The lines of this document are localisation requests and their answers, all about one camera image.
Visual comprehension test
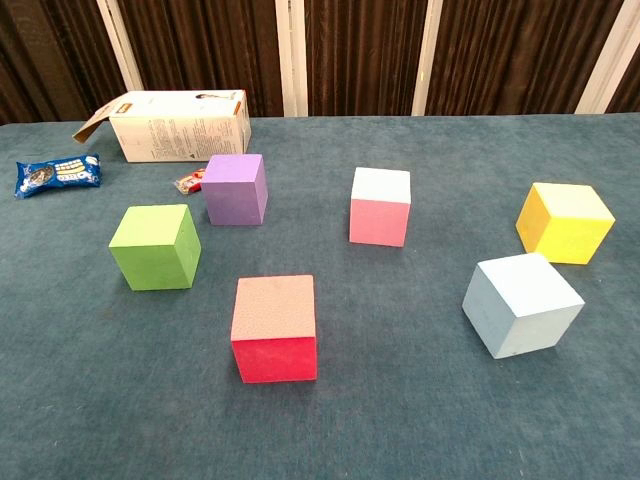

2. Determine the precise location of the purple foam cube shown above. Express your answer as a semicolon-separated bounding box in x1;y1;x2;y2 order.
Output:
200;153;269;227

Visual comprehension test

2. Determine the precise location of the green foam cube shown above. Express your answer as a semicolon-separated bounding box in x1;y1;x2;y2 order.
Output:
108;203;203;292

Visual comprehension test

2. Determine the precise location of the light blue foam cube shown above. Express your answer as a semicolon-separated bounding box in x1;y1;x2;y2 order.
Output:
461;252;586;360

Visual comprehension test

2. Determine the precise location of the yellow foam cube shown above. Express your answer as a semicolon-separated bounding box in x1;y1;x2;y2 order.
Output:
515;181;617;266

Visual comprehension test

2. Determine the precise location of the pink foam cube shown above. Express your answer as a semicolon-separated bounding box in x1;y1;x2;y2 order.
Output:
348;166;412;248

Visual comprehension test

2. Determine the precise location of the red foam cube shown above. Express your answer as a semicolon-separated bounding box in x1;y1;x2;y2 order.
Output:
229;274;319;385

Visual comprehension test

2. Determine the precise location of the small red candy wrapper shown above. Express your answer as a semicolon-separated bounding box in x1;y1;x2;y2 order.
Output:
172;168;207;195

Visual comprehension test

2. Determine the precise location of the white cardboard carton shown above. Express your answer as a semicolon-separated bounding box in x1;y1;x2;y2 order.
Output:
72;89;253;164

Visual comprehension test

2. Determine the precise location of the teal felt table cover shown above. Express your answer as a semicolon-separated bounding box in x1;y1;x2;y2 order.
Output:
0;112;640;480

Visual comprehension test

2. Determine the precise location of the dark brown curtain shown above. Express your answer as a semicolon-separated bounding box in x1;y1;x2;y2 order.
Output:
0;0;640;126

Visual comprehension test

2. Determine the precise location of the blue Oreo cookie packet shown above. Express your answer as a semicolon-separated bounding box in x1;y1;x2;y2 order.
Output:
13;152;102;200

